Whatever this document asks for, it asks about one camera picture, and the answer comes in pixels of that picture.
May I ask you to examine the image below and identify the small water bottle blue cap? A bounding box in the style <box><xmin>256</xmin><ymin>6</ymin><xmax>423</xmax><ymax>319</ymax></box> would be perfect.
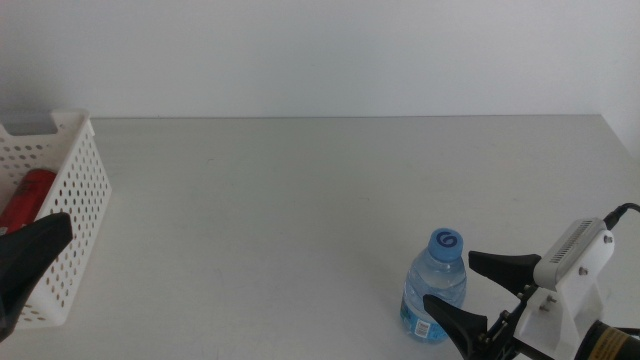
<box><xmin>399</xmin><ymin>228</ymin><xmax>468</xmax><ymax>345</ymax></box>

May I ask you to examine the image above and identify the red soda can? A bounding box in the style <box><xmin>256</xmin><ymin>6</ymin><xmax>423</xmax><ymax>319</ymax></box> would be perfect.
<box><xmin>0</xmin><ymin>168</ymin><xmax>58</xmax><ymax>236</ymax></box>

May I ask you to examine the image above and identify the white perforated plastic basket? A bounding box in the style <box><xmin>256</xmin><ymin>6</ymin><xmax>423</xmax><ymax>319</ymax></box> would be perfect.
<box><xmin>0</xmin><ymin>109</ymin><xmax>113</xmax><ymax>330</ymax></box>

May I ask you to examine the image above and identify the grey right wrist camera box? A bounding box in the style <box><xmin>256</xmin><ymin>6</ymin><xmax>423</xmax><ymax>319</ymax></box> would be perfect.
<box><xmin>532</xmin><ymin>218</ymin><xmax>609</xmax><ymax>293</ymax></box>

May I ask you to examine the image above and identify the black right camera cable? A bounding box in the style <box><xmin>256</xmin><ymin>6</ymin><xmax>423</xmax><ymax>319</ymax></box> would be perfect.
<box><xmin>603</xmin><ymin>202</ymin><xmax>640</xmax><ymax>232</ymax></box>

